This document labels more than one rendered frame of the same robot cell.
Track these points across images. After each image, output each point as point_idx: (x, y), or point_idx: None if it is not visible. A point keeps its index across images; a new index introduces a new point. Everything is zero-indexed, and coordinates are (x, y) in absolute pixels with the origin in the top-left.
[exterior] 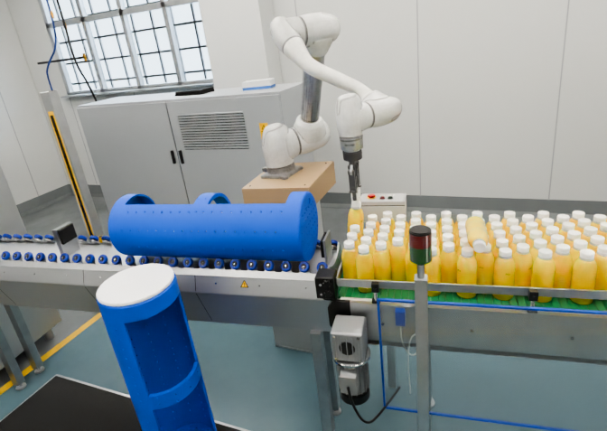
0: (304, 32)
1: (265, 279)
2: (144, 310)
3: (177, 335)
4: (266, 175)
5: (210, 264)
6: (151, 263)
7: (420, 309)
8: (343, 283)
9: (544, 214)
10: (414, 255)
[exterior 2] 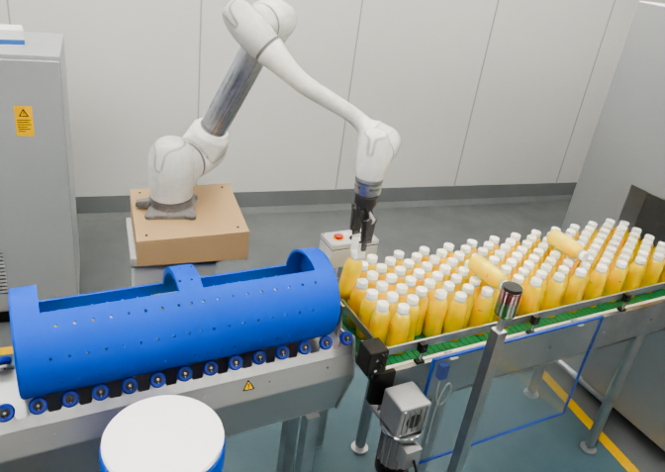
0: (277, 30)
1: (276, 371)
2: (217, 471)
3: None
4: (156, 215)
5: None
6: None
7: (494, 359)
8: (391, 351)
9: (497, 239)
10: (508, 312)
